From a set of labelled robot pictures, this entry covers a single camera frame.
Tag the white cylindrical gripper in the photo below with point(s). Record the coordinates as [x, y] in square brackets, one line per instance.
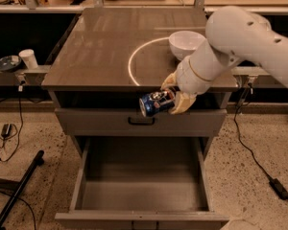
[184, 75]

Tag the blue pepsi can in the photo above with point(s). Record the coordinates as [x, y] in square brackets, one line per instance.
[155, 102]

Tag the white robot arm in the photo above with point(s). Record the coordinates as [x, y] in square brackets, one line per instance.
[232, 35]

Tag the grey drawer cabinet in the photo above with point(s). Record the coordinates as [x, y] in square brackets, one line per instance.
[115, 55]

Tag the open grey middle drawer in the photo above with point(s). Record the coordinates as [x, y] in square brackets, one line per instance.
[141, 183]

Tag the closed grey top drawer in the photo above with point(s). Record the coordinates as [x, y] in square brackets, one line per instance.
[114, 122]

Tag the white ceramic bowl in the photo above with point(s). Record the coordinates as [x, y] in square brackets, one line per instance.
[185, 43]

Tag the black power adapter right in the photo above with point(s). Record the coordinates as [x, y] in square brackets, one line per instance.
[278, 188]

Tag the black power adapter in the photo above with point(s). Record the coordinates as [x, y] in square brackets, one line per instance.
[6, 129]
[278, 188]

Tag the white paper cup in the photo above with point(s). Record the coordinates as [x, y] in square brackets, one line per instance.
[28, 56]

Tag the black metal pole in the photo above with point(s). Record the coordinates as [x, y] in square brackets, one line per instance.
[17, 187]

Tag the dark blue plate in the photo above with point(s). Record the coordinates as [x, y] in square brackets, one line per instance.
[9, 63]

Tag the black power adapter left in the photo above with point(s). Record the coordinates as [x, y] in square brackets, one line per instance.
[6, 129]

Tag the black drawer handle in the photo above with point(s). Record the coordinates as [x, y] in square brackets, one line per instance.
[141, 121]

